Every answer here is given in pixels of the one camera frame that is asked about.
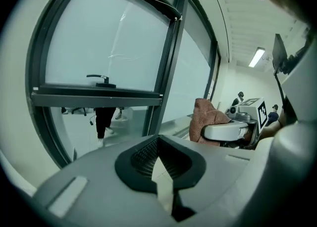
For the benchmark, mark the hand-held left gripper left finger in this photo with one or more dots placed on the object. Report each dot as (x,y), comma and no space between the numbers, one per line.
(99,171)

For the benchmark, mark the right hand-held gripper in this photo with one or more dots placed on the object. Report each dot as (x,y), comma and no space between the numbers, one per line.
(261,112)

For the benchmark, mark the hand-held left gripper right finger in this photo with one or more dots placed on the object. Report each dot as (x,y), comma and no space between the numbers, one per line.
(218,171)

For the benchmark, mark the brown cloth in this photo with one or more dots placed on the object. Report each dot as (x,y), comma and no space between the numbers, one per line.
(203,114)

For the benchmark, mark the frosted glass window pane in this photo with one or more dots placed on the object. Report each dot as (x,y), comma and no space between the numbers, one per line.
(86,48)

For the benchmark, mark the person's right forearm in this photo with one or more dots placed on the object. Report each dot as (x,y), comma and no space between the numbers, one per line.
(271,129)

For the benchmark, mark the small clear wide pane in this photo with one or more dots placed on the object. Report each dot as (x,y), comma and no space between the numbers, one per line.
(79,134)

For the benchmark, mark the tall frosted fixed pane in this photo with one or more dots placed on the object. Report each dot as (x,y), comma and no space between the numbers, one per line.
(190,72)

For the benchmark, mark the dark framed glass window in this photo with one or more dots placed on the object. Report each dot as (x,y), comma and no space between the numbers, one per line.
(171,72)

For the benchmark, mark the ceiling light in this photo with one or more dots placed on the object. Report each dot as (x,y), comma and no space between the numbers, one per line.
(256,58)

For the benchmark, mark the black box device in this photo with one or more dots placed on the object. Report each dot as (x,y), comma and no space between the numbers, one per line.
(278,53)

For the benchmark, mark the white plastic clip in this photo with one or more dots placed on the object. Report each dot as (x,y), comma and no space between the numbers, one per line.
(177,19)

